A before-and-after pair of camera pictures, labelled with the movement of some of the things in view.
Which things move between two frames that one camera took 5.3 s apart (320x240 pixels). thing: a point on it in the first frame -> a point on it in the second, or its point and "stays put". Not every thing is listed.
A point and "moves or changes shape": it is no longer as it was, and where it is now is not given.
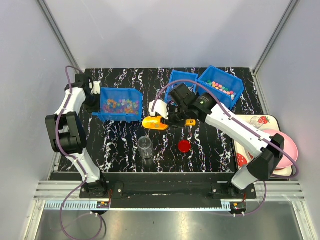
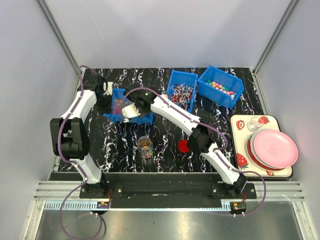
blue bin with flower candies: (228, 88) stays put
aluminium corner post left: (60, 34) stays put
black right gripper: (170, 108) -> (141, 112)
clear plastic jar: (145, 147) stays put
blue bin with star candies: (120, 105) moves or changes shape
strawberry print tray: (261, 122) stays put
